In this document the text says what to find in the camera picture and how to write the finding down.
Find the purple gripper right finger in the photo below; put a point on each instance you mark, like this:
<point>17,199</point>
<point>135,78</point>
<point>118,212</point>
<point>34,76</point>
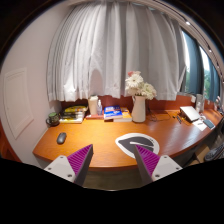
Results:
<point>153,167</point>

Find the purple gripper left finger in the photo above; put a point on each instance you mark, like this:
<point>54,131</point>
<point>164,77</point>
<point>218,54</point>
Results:
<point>74,167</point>

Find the dark grey computer mouse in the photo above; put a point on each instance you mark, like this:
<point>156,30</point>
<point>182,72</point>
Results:
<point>61,138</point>

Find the round grey white mouse pad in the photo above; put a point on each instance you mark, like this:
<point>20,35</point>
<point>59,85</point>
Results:
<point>128,142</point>

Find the dark green mug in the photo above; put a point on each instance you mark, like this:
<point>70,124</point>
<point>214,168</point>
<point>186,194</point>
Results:
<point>53,119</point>

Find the stack of yellow books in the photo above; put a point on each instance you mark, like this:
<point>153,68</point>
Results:
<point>74,114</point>

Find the red flat book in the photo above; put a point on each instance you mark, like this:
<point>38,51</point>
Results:
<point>95,117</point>

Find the orange yellow book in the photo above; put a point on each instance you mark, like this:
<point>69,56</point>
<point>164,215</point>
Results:
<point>126,116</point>

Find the white ceramic vase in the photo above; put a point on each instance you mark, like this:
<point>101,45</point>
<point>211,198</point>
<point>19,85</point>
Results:
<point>139,110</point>

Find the white paper sheet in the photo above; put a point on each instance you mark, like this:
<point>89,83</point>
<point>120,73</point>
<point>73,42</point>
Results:
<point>200,125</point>

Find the clear sanitizer bottle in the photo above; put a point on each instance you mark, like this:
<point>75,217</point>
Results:
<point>99,107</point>

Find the blue book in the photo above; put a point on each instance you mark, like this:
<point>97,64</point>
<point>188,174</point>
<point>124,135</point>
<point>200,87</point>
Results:
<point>112,112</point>

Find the white box device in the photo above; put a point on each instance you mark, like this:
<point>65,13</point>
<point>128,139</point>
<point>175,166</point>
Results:
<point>190,113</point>

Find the white cylindrical container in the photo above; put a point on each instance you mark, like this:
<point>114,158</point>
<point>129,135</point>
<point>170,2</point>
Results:
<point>92,103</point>

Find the dark smartphone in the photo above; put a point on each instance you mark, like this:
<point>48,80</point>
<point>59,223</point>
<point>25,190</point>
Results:
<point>209,124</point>

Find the white and pink flowers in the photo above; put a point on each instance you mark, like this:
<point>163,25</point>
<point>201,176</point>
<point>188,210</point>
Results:
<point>136,86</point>

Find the white sheer curtain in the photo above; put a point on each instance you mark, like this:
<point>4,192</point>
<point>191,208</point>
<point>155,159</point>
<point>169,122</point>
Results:
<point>99,43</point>

